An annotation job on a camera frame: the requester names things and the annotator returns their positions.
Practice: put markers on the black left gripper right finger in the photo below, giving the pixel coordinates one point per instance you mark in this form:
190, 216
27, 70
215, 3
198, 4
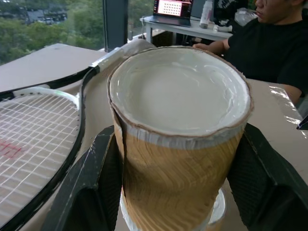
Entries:
269, 183

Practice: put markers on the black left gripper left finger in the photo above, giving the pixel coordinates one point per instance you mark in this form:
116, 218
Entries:
81, 183

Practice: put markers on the wood-print paper cup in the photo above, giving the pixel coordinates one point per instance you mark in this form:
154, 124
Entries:
173, 168

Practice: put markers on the person's right hand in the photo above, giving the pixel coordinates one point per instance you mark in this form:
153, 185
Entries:
201, 46

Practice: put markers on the black and white tennis racket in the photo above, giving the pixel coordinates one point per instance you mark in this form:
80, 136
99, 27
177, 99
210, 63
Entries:
36, 134

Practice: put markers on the dark flat object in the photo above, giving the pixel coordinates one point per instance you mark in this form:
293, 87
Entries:
303, 125

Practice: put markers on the person in black t-shirt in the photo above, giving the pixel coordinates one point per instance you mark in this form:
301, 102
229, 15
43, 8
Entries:
267, 48

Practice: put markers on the small white device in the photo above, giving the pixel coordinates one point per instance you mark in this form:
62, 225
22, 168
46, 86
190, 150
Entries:
222, 28

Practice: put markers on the clear plastic bag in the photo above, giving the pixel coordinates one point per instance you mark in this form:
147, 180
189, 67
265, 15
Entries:
245, 16

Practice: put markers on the white desk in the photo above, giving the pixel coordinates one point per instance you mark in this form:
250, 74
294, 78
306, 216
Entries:
187, 30

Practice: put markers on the black bag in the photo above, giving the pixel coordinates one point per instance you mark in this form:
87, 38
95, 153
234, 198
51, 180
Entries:
228, 10

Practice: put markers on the white drink bottle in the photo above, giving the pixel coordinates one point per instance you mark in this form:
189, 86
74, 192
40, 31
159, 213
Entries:
206, 13

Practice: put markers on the open dark laptop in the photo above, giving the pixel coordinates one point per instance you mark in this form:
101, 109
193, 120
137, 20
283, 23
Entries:
173, 10

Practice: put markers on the dark window frame post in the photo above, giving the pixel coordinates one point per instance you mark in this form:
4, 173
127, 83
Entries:
115, 21

